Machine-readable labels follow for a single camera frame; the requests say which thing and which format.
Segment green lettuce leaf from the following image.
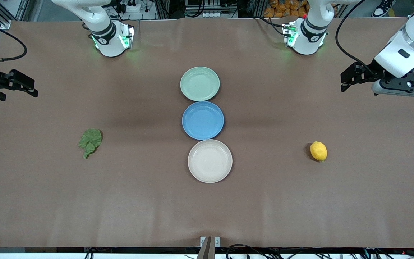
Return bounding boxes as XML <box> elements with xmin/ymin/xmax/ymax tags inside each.
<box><xmin>78</xmin><ymin>128</ymin><xmax>102</xmax><ymax>159</ymax></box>

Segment yellow lemon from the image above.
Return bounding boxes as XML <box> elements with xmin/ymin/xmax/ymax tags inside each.
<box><xmin>310</xmin><ymin>141</ymin><xmax>328</xmax><ymax>162</ymax></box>

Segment black and white sneaker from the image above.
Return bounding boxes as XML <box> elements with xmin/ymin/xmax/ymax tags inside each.
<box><xmin>372</xmin><ymin>0</ymin><xmax>396</xmax><ymax>18</ymax></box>

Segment orange snack packets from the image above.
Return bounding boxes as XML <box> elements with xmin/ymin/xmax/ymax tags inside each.
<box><xmin>264</xmin><ymin>0</ymin><xmax>310</xmax><ymax>18</ymax></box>

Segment brown table cover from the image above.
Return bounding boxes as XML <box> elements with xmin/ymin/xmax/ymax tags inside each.
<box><xmin>0</xmin><ymin>17</ymin><xmax>414</xmax><ymax>249</ymax></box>

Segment white power strip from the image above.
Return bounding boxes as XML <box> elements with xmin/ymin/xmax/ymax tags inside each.
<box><xmin>115</xmin><ymin>0</ymin><xmax>141</xmax><ymax>13</ymax></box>

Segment light green plate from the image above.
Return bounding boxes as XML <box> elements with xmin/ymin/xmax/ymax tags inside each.
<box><xmin>180</xmin><ymin>67</ymin><xmax>220</xmax><ymax>102</ymax></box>

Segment blue plate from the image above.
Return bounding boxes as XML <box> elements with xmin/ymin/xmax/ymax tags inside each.
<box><xmin>182</xmin><ymin>101</ymin><xmax>225</xmax><ymax>140</ymax></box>

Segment beige plate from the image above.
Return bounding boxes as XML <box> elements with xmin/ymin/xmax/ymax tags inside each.
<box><xmin>188</xmin><ymin>139</ymin><xmax>233</xmax><ymax>183</ymax></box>

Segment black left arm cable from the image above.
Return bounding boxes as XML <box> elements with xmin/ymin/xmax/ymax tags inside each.
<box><xmin>335</xmin><ymin>0</ymin><xmax>373</xmax><ymax>72</ymax></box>

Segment aluminium frame profile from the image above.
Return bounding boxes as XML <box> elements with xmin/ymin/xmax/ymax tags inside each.
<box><xmin>0</xmin><ymin>0</ymin><xmax>13</xmax><ymax>29</ymax></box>

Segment black left base cable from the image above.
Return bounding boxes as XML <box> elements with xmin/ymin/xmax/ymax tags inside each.
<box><xmin>257</xmin><ymin>17</ymin><xmax>287</xmax><ymax>36</ymax></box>

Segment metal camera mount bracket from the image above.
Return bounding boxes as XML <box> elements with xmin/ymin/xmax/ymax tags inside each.
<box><xmin>197</xmin><ymin>236</ymin><xmax>220</xmax><ymax>259</ymax></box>

